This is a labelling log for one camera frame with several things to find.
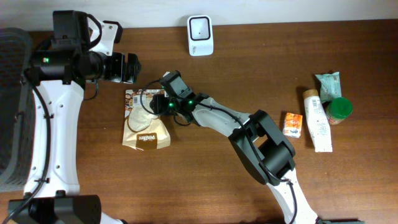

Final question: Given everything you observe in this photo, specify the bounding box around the orange tissue pack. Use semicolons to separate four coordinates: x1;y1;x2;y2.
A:
282;113;303;138

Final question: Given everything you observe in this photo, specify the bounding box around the tan bread bag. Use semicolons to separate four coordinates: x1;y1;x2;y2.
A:
122;89;171;151

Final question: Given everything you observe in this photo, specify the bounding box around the white cream tube gold cap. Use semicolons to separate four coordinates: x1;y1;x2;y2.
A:
303;89;333;152

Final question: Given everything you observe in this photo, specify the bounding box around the grey plastic mesh basket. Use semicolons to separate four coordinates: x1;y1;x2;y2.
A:
1;28;35;192

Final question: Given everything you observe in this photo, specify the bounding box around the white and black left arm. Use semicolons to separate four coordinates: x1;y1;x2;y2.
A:
1;11;141;223

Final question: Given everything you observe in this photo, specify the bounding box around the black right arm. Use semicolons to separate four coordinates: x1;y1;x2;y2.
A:
157;71;320;224

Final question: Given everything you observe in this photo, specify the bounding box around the green lid jar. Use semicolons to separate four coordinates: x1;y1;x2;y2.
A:
325;97;353;125

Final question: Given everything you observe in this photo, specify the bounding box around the teal snack packet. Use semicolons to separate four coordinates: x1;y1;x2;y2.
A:
315;72;341;103

